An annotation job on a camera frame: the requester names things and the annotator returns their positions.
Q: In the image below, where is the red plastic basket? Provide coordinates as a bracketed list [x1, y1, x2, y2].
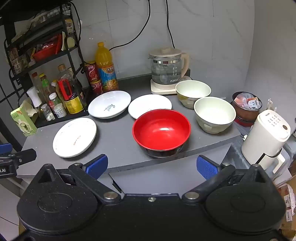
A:
[31, 43, 58, 62]

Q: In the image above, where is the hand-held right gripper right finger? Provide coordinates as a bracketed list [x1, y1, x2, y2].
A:
[181, 155, 275, 204]

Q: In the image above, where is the cream kettle base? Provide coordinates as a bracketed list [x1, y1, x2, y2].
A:
[150, 75, 192, 95]

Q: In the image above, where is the cream patterned bowl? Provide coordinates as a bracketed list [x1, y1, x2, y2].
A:
[194, 97, 236, 134]
[175, 80, 211, 109]

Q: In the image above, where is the red cap clear bottle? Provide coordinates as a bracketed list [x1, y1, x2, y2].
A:
[31, 72, 43, 93]

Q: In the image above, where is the clear plastic packet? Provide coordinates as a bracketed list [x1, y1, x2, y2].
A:
[266, 98, 278, 112]

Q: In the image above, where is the red drink can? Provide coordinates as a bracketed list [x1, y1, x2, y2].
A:
[90, 79, 103, 95]
[84, 61, 100, 81]

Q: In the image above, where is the pale paper towel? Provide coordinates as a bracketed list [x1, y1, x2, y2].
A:
[20, 100, 38, 116]

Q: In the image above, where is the white plate with brown rim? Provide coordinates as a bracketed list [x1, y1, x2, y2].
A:
[53, 117, 97, 158]

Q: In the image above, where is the dark sauce bottle red handle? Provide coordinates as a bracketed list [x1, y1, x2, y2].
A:
[55, 64, 85, 114]

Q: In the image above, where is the green carton box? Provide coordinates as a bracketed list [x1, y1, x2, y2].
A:
[10, 107, 38, 137]

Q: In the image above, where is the red bowl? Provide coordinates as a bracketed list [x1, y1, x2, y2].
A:
[132, 109, 191, 158]

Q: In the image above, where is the white plate with blue print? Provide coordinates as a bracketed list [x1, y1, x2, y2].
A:
[88, 90, 132, 119]

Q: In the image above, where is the black metal rack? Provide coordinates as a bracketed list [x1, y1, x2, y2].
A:
[0, 0, 91, 128]

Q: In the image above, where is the plain white plate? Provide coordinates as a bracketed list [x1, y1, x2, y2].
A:
[128, 94, 173, 119]

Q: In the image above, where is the glass electric kettle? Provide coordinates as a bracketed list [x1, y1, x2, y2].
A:
[149, 47, 190, 85]

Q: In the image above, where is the white cap clear bottle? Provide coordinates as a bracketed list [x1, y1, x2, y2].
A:
[48, 93, 61, 109]

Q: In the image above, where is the white electric jug appliance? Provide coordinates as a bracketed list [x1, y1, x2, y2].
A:
[241, 110, 291, 174]

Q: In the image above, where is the yellow cap sauce bottle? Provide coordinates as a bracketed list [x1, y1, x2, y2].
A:
[38, 73, 53, 99]

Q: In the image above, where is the black power cable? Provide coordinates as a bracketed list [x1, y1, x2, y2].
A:
[109, 0, 152, 51]
[165, 0, 176, 49]

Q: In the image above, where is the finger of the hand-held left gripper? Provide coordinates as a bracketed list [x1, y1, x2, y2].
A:
[0, 143, 12, 155]
[0, 148, 37, 168]

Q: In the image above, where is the cardboard box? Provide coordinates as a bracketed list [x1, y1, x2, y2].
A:
[275, 183, 296, 230]

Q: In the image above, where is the small clear spice jar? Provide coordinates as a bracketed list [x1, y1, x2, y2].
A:
[40, 104, 55, 121]

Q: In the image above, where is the white oil spray bottle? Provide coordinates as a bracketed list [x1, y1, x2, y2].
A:
[26, 87, 42, 108]

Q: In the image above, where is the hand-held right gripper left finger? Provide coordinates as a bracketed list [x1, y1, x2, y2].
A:
[35, 154, 122, 204]

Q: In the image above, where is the orange juice bottle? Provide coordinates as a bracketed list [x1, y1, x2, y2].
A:
[95, 42, 119, 92]

